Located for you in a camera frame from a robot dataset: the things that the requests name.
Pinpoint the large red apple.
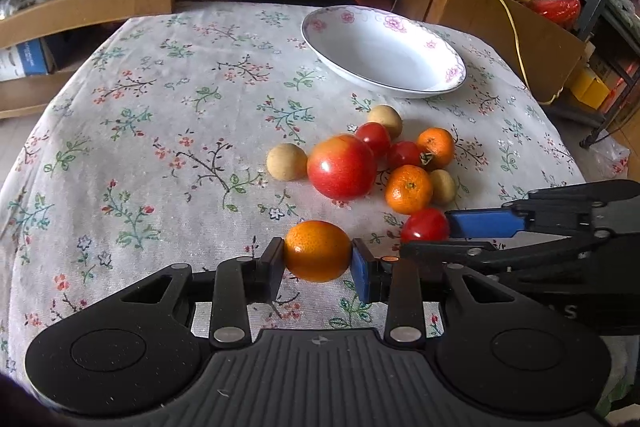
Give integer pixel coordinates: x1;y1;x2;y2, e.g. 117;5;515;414
307;134;378;200

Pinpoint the red plastic bag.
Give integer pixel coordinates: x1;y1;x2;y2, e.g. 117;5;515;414
527;0;582;29

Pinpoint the beige longan fruit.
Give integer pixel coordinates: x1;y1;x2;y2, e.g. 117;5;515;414
368;105;404;140
430;169;457;206
266;143;307;181

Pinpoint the yellow box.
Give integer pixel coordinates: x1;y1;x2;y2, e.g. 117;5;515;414
568;66;610;109

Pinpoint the floral white tablecloth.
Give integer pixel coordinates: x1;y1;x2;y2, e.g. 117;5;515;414
0;1;640;417

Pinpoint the orange mandarin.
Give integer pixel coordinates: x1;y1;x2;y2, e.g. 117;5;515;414
284;220;352;283
384;165;434;215
416;128;454;170

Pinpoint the red cherry tomato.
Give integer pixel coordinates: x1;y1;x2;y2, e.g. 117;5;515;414
386;141;424;171
355;122;392;160
400;208;450;244

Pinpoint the white floral ceramic plate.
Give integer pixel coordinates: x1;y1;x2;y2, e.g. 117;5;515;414
300;5;466;98

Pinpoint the blue white box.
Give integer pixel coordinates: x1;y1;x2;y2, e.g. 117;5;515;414
0;39;54;81

